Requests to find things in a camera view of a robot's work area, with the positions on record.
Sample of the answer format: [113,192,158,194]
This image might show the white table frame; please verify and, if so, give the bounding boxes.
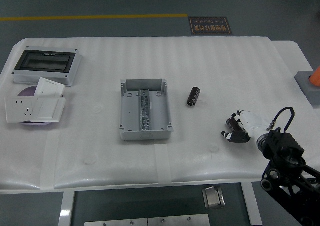
[0,40,320,226]

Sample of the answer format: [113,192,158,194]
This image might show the grey distribution box dark cover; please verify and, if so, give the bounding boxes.
[11,45,83,87]

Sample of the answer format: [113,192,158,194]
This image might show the purple round plate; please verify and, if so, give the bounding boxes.
[17,85,52,126]

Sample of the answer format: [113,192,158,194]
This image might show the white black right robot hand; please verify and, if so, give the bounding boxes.
[221,108,274,143]

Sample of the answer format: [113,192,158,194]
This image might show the white foam table mat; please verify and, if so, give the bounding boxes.
[0,36,320,189]

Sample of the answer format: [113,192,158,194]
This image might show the white wall socket panel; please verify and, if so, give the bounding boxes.
[4,96,40,123]

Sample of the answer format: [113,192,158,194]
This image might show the open grey junction box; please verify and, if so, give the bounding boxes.
[118,78,174,141]

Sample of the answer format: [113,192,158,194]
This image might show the silver metal bracket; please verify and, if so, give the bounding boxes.
[201,186,226,209]

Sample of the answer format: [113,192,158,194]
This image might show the grey block base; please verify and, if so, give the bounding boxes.
[294,71,320,108]

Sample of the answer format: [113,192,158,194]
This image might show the brown floor sign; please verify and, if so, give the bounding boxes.
[188,16,234,35]

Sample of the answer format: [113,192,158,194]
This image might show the white switch panel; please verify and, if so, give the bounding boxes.
[33,77,67,98]
[30,97,67,123]

